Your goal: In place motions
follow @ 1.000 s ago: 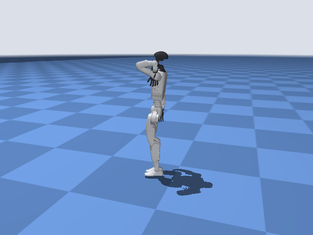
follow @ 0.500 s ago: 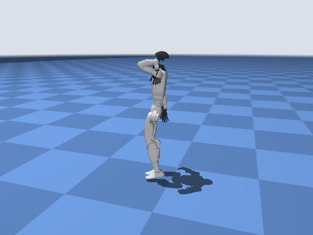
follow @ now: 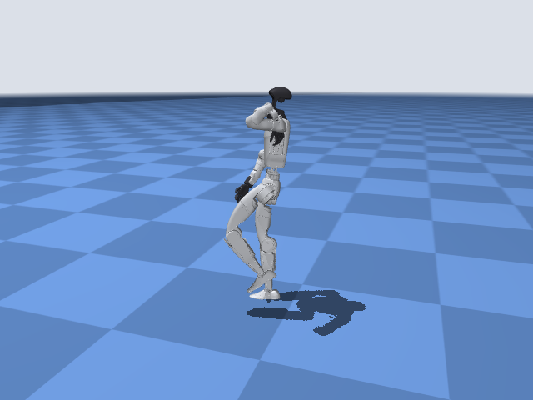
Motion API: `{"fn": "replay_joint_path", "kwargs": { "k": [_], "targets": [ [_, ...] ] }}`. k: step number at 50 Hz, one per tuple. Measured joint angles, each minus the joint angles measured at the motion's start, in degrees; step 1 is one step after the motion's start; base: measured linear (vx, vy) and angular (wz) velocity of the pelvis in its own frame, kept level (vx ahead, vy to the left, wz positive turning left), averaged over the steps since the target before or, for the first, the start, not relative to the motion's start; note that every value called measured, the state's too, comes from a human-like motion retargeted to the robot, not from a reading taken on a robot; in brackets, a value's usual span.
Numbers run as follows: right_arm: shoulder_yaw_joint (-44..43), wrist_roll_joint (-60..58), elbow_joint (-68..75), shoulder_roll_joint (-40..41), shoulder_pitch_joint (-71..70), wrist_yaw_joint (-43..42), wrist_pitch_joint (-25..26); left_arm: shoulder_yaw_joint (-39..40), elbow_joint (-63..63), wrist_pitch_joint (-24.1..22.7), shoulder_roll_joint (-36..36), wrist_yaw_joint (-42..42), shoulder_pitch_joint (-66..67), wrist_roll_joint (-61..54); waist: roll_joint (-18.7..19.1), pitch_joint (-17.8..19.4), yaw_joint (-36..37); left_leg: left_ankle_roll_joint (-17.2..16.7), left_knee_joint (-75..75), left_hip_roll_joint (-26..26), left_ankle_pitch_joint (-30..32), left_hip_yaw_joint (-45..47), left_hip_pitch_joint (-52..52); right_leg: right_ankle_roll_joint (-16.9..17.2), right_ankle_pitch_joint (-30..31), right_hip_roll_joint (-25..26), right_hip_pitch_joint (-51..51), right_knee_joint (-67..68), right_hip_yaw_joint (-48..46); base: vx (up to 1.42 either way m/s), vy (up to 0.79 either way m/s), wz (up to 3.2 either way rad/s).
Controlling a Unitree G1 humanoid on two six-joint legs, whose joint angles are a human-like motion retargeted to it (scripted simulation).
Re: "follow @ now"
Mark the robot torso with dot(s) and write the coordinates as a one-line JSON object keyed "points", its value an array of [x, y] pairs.
{"points": [[275, 157]]}

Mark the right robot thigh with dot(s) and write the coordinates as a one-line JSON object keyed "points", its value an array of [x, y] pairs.
{"points": [[263, 222]]}

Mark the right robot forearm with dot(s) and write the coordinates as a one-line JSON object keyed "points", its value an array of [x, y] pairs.
{"points": [[257, 170]]}

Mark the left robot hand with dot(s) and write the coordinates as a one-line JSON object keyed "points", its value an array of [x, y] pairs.
{"points": [[278, 135]]}

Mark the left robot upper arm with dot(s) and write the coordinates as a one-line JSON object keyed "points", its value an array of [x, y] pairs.
{"points": [[267, 124]]}

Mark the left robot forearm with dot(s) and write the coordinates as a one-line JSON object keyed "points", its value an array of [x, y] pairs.
{"points": [[260, 113]]}

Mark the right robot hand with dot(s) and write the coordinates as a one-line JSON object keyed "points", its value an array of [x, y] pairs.
{"points": [[243, 189]]}

